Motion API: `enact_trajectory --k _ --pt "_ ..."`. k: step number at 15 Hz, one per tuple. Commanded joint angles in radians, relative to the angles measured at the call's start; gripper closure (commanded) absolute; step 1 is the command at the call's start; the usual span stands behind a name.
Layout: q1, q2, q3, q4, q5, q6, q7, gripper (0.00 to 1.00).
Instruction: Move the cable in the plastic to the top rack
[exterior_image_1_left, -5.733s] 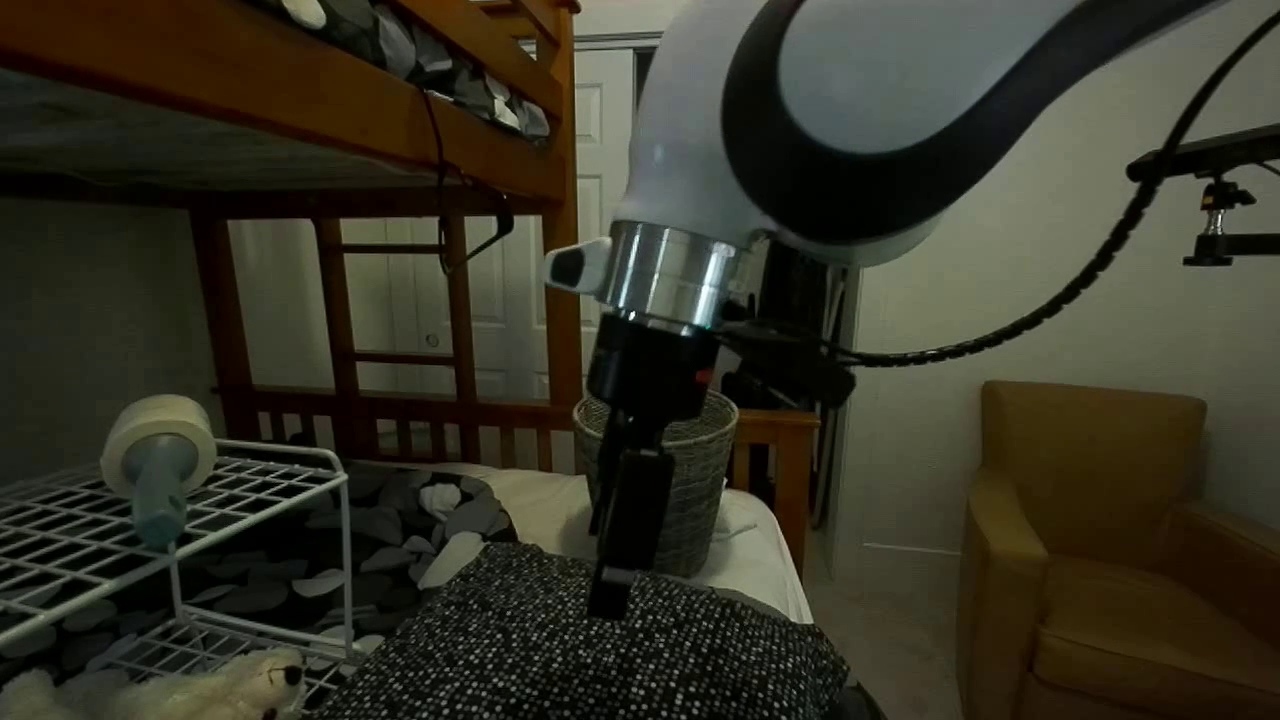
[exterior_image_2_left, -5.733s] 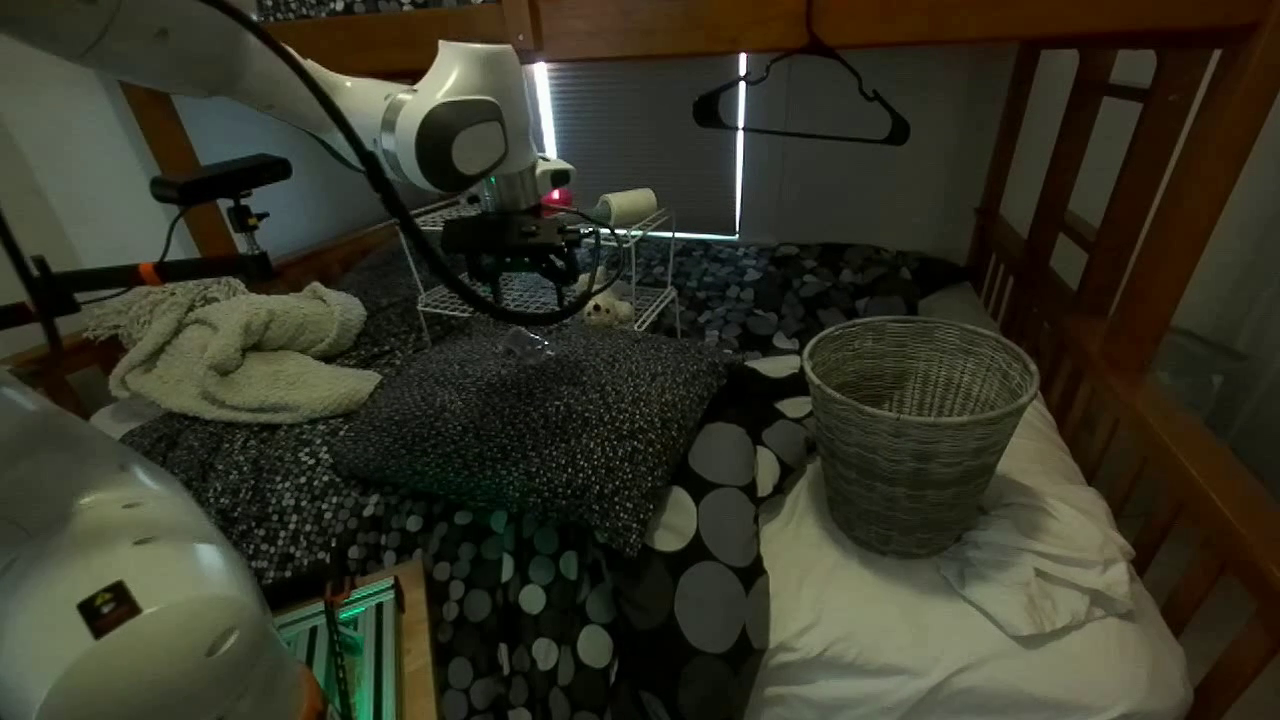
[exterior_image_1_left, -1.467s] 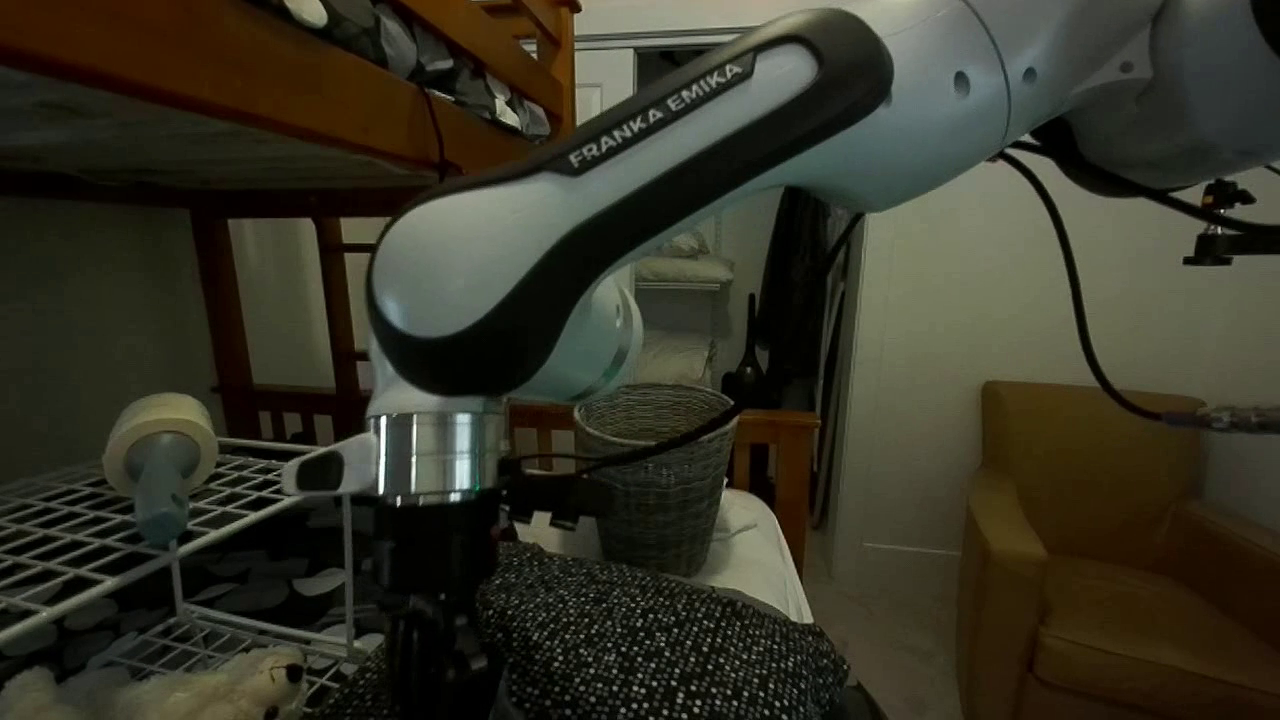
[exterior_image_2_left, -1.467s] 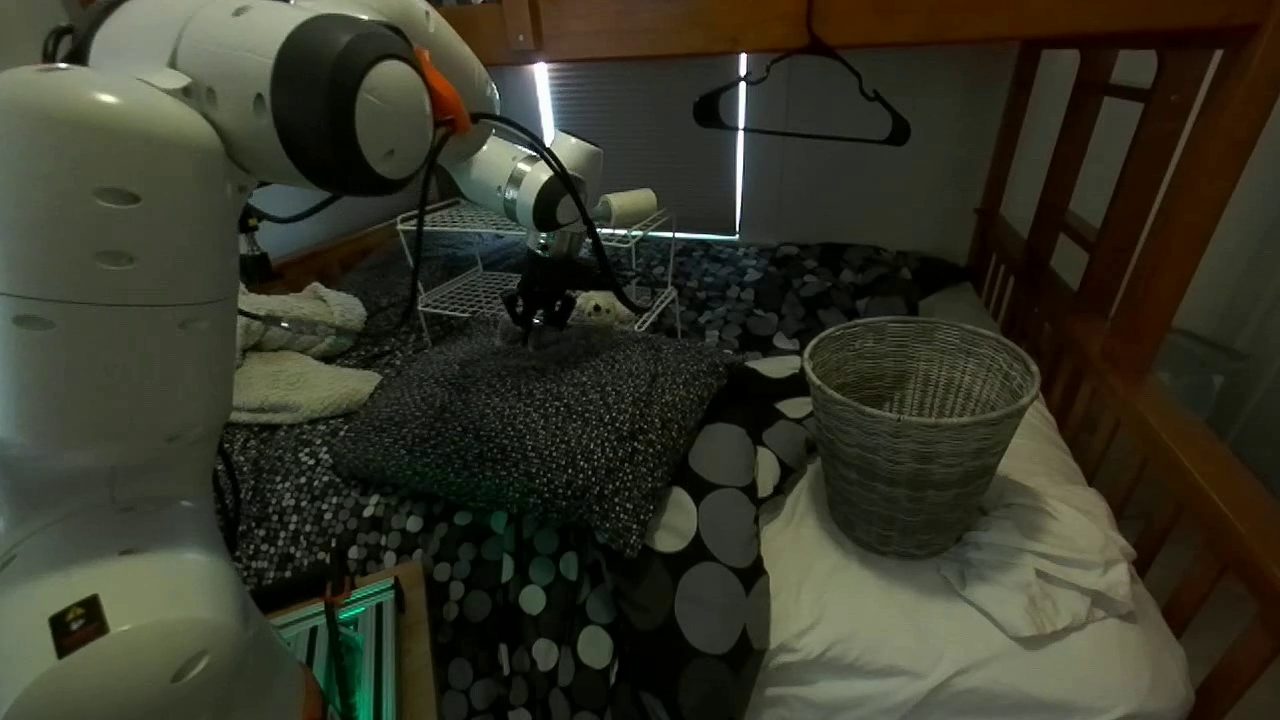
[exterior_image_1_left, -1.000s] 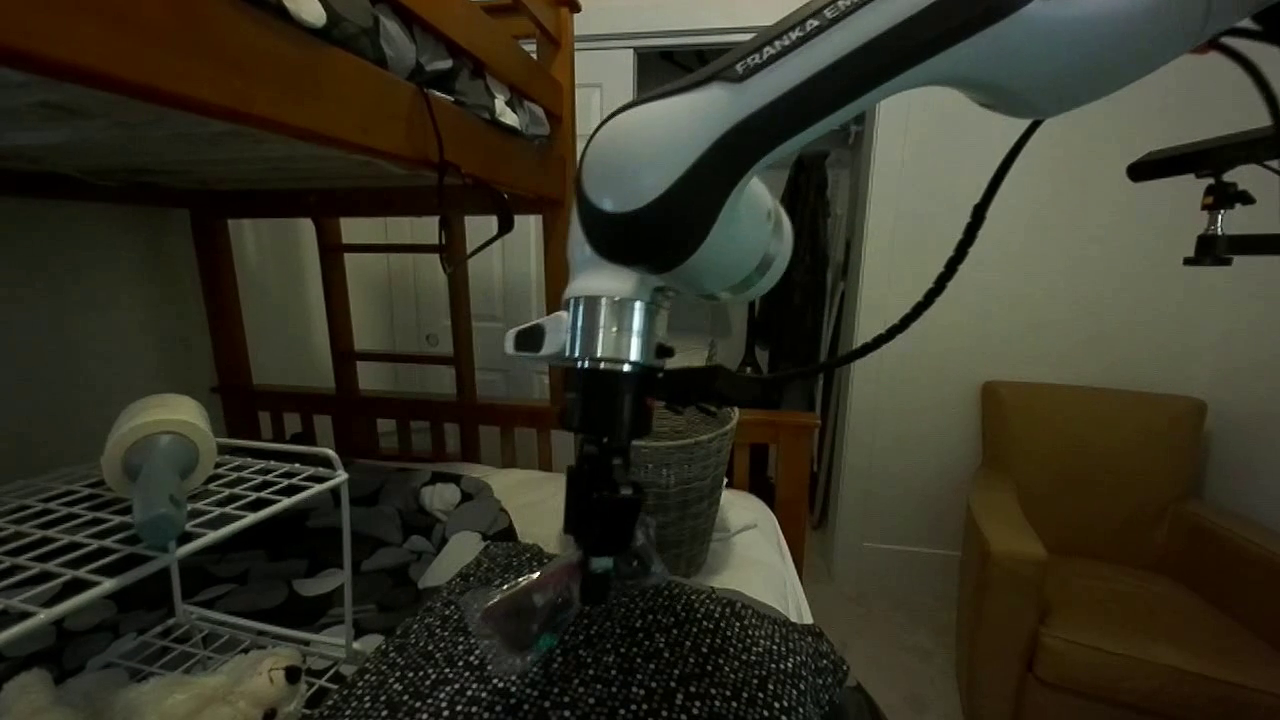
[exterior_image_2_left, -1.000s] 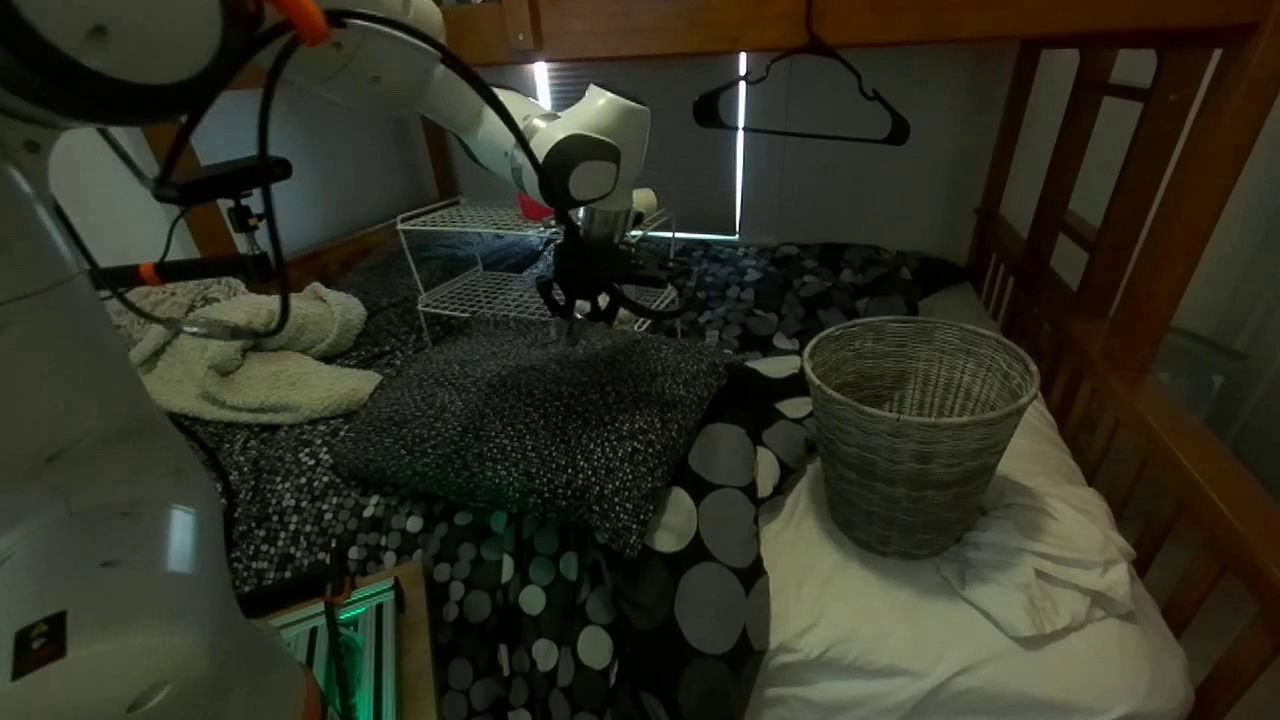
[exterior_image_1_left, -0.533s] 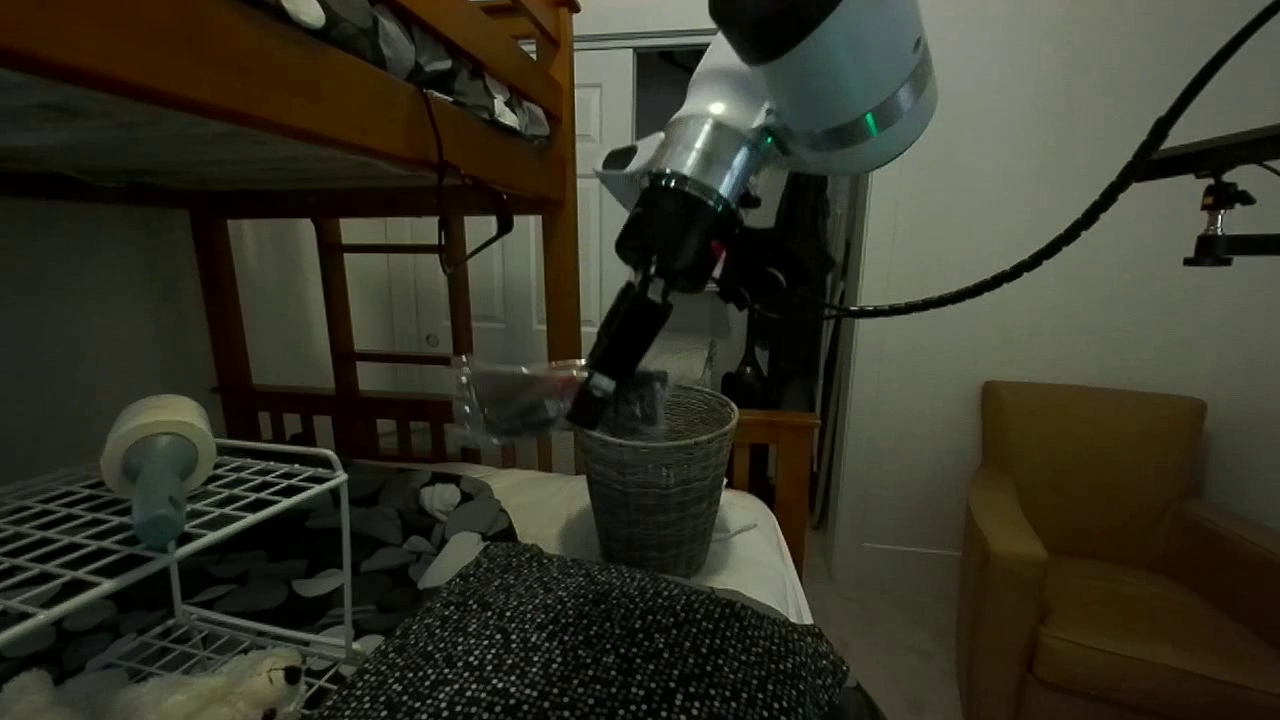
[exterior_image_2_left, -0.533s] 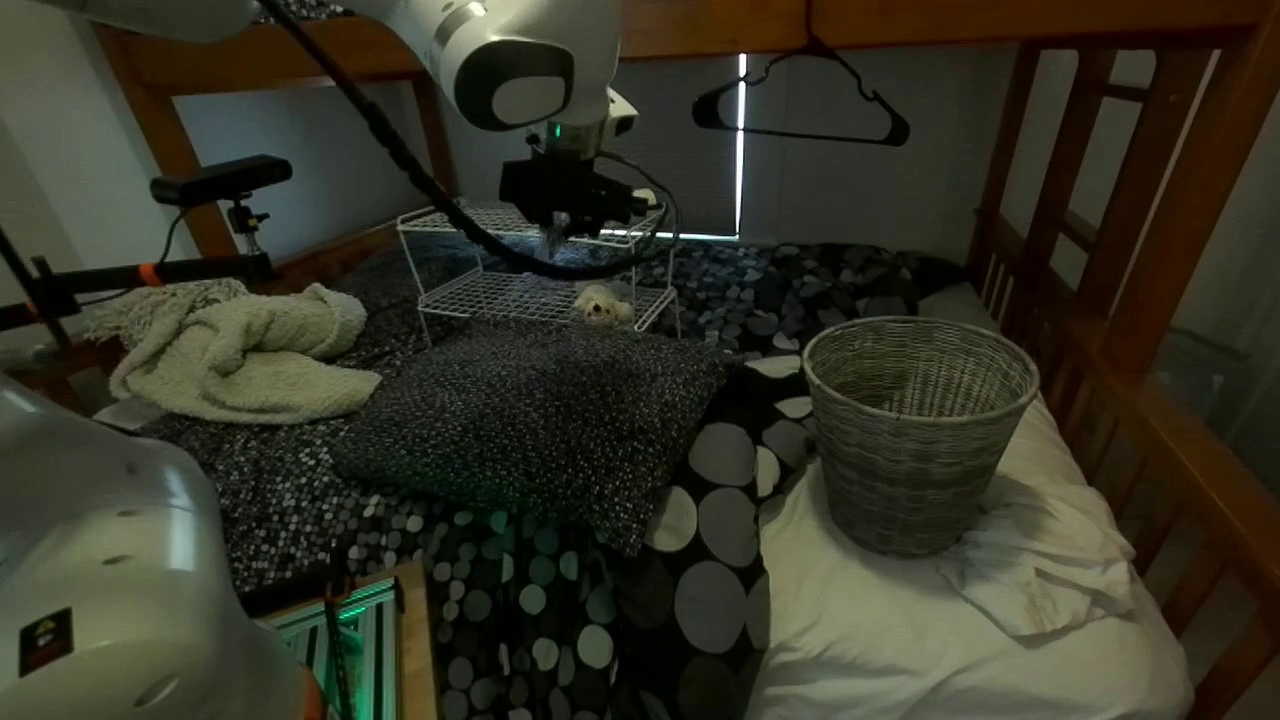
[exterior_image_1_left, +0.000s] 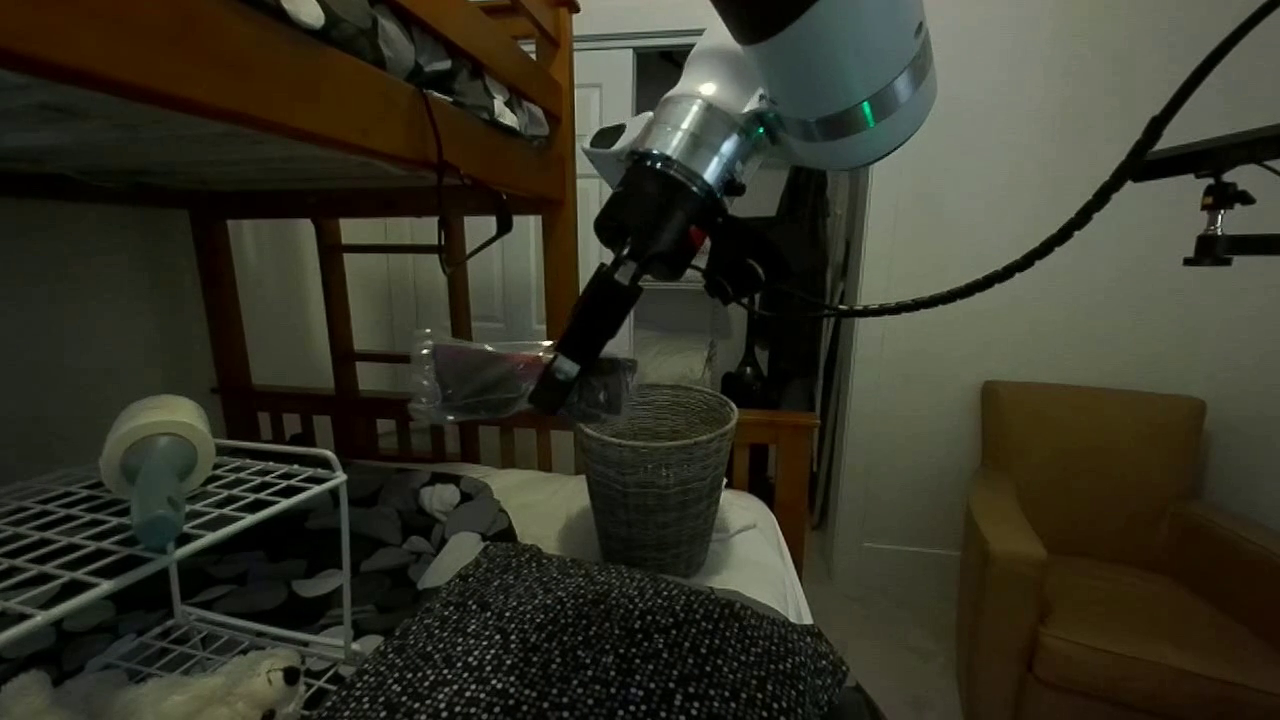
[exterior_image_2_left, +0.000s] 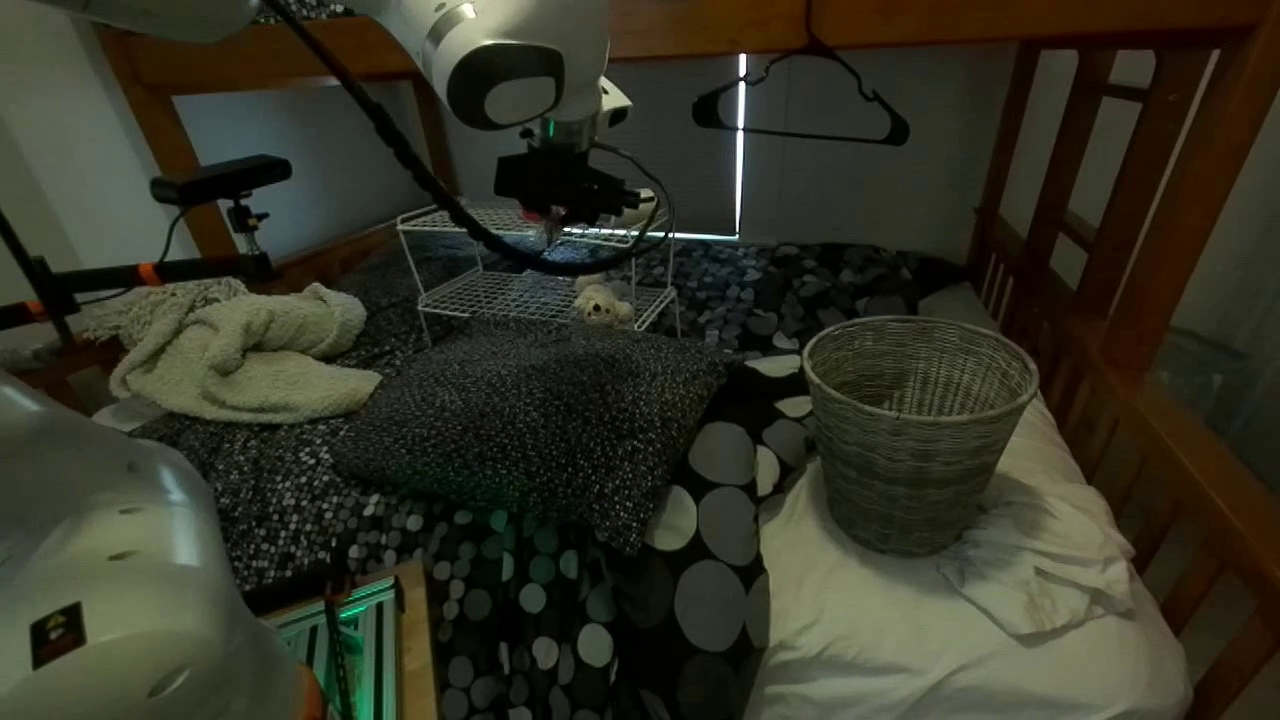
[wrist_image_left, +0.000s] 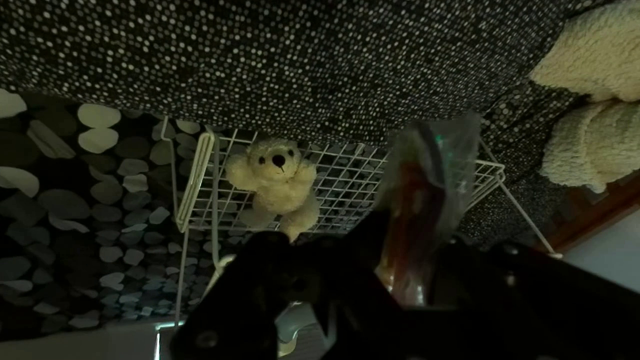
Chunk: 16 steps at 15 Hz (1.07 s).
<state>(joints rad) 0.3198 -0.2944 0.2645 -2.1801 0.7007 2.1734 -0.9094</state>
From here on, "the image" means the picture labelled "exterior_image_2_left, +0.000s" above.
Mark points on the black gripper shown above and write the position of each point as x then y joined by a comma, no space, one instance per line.
566,183

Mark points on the white plush bear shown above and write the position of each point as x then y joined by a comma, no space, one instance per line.
603,300

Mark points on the black speckled pillow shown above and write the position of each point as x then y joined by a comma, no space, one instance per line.
532,427

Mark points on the black clothes hanger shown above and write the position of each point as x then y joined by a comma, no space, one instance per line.
898,130

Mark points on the beige towel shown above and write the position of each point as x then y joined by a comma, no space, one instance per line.
242,355

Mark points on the black white speckled blanket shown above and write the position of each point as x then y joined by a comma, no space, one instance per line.
264,506

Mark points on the black dotted bedspread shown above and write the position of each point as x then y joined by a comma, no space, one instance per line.
561,627

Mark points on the grey wicker basket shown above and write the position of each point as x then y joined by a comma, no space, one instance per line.
921,455

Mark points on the black tripod orange clamps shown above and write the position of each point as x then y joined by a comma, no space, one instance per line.
93,279

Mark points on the translucent plastic storage bin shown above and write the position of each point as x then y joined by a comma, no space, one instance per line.
342,645

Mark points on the white bed sheet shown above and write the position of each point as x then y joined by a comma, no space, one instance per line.
906,640

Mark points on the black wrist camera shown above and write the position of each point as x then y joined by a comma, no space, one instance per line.
519,179

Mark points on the black stereo camera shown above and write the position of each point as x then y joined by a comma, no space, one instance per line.
221,179

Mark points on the wooden bunk bed frame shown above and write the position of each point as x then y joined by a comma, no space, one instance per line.
1172,203

